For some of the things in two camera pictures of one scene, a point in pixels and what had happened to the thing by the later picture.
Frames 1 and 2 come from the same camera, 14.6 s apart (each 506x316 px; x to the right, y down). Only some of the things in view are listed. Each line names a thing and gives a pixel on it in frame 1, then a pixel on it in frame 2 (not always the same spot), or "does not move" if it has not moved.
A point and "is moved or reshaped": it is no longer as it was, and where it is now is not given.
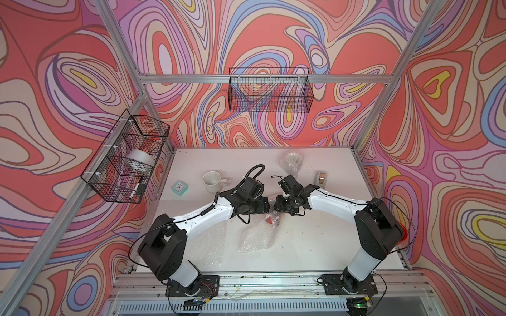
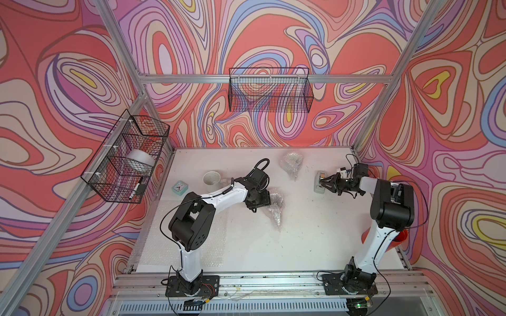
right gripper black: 278,205 to 333,182
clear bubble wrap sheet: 263,236 is moved or reshaped
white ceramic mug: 213,182 does not move
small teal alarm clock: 180,187 does not move
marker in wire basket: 134,191 does not move
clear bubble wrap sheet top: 291,162 does not move
